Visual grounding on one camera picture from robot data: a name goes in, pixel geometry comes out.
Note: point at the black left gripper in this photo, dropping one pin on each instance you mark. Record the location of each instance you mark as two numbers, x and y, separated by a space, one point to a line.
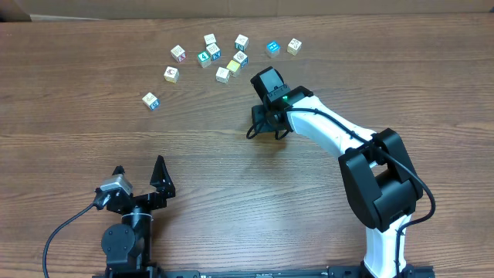
156 199

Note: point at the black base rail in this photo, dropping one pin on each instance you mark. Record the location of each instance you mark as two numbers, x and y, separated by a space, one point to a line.
329 272

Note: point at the yellow top block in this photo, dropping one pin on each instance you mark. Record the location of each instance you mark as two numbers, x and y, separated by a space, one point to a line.
234 68

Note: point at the plain white block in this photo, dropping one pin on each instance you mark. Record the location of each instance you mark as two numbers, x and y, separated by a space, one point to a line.
222 75

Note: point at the white block top back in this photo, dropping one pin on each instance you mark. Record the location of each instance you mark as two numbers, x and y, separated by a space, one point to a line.
209 39

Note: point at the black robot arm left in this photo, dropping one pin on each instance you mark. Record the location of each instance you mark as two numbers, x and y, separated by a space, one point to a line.
127 245

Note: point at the white block animal top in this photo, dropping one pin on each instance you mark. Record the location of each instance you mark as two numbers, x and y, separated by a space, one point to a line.
241 58

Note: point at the white block far right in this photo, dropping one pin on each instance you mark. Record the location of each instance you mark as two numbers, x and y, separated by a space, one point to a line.
294 46

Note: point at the green number 4 block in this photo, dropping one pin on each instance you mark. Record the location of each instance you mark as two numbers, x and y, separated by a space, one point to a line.
204 59

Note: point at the blue top block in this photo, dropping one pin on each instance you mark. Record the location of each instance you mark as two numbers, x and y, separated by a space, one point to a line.
272 49

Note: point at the white block yellow side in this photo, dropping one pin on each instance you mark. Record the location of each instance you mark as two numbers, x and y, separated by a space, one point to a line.
171 74

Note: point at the white block red side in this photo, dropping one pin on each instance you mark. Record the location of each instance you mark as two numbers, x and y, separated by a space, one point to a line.
178 53

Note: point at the white block blue X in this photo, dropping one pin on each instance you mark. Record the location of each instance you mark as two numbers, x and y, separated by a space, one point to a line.
214 51

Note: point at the white block green side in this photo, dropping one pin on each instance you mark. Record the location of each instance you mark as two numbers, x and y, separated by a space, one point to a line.
241 42

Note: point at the white block blue side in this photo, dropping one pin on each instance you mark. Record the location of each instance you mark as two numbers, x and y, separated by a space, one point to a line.
151 101

